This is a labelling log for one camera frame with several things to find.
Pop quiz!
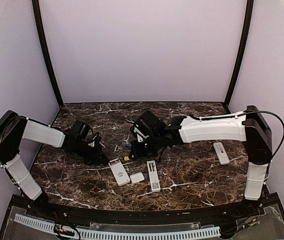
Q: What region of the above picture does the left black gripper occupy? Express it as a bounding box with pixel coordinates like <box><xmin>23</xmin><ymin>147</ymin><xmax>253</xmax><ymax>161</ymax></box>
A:
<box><xmin>70</xmin><ymin>139</ymin><xmax>109</xmax><ymax>166</ymax></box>

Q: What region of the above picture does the white TCL air-conditioner remote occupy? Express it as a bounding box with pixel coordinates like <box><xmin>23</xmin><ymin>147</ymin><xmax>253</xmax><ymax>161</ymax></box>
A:
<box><xmin>108</xmin><ymin>158</ymin><xmax>131</xmax><ymax>186</ymax></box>

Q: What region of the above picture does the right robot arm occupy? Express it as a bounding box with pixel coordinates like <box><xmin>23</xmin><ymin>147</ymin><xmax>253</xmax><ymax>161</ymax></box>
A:
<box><xmin>125</xmin><ymin>105</ymin><xmax>277</xmax><ymax>217</ymax></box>

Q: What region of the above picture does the white square battery cover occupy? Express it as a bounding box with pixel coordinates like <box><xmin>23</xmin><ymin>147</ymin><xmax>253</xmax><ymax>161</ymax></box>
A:
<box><xmin>129</xmin><ymin>172</ymin><xmax>145</xmax><ymax>184</ymax></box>

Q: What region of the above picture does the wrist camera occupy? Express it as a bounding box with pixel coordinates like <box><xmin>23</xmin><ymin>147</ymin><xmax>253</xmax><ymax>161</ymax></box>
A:
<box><xmin>87</xmin><ymin>131</ymin><xmax>102</xmax><ymax>148</ymax></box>
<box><xmin>130</xmin><ymin>124</ymin><xmax>149</xmax><ymax>143</ymax></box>

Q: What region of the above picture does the black frame post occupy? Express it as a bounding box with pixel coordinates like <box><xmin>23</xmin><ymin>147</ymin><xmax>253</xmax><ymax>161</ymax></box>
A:
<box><xmin>31</xmin><ymin>0</ymin><xmax>64</xmax><ymax>108</ymax></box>
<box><xmin>223</xmin><ymin>0</ymin><xmax>254</xmax><ymax>109</ymax></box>

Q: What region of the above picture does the white slotted cable duct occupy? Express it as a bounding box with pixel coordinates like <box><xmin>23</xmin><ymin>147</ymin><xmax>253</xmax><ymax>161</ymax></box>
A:
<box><xmin>13</xmin><ymin>213</ymin><xmax>221</xmax><ymax>240</ymax></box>

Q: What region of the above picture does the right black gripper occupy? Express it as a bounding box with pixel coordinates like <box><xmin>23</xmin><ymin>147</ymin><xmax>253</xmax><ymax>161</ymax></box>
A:
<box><xmin>129</xmin><ymin>132</ymin><xmax>163</xmax><ymax>161</ymax></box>

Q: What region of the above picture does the yellow handled screwdriver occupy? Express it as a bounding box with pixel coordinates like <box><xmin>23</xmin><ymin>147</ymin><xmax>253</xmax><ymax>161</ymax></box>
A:
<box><xmin>123</xmin><ymin>156</ymin><xmax>131</xmax><ymax>162</ymax></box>

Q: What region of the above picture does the left black frame post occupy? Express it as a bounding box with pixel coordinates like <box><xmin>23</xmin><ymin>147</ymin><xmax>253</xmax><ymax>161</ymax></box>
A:
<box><xmin>31</xmin><ymin>0</ymin><xmax>64</xmax><ymax>108</ymax></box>

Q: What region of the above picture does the white remote at right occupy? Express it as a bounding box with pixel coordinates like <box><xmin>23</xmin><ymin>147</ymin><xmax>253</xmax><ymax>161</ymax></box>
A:
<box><xmin>213</xmin><ymin>142</ymin><xmax>230</xmax><ymax>165</ymax></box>

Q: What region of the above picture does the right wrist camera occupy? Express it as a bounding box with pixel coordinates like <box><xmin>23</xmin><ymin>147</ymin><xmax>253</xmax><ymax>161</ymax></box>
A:
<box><xmin>130</xmin><ymin>124</ymin><xmax>149</xmax><ymax>143</ymax></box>

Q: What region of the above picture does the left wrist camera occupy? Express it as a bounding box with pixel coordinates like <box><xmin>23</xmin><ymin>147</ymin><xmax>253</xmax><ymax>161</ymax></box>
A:
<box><xmin>87</xmin><ymin>131</ymin><xmax>102</xmax><ymax>148</ymax></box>

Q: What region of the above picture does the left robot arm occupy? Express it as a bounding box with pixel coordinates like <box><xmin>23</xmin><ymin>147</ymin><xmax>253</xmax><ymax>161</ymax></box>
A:
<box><xmin>0</xmin><ymin>110</ymin><xmax>109</xmax><ymax>218</ymax></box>

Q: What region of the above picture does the right black frame post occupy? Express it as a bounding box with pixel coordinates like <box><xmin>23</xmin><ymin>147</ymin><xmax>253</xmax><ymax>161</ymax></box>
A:
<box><xmin>223</xmin><ymin>0</ymin><xmax>254</xmax><ymax>109</ymax></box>

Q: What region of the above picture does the slim white remote control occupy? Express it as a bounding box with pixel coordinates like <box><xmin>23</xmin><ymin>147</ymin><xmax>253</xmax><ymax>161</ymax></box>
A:
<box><xmin>146</xmin><ymin>160</ymin><xmax>161</xmax><ymax>193</ymax></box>

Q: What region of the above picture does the black front rail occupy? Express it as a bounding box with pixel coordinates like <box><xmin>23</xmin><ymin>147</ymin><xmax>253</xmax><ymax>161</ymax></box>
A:
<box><xmin>24</xmin><ymin>197</ymin><xmax>263</xmax><ymax>227</ymax></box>

